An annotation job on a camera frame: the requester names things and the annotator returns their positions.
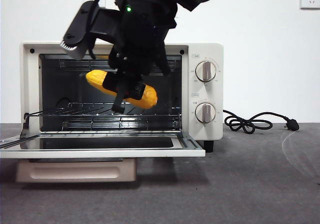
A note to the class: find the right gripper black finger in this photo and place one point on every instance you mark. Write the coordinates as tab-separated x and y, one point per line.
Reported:
135	90

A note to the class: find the yellow corn cob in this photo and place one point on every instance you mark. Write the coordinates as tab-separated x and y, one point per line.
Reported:
96	79

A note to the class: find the glass-windowed cream oven door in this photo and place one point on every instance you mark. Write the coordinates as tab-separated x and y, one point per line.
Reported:
100	153

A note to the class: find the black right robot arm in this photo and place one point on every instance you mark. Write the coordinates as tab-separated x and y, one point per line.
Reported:
140	34

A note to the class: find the cream round oven knob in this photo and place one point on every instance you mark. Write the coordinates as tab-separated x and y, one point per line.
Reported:
200	113
201	71

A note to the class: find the cream Toshiba toaster oven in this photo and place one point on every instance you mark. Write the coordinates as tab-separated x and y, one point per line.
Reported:
215	94

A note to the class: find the black oven foot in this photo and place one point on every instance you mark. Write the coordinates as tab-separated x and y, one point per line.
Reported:
208	146

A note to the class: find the metal heater guard grille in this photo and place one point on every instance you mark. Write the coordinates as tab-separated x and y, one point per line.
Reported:
75	65
105	124

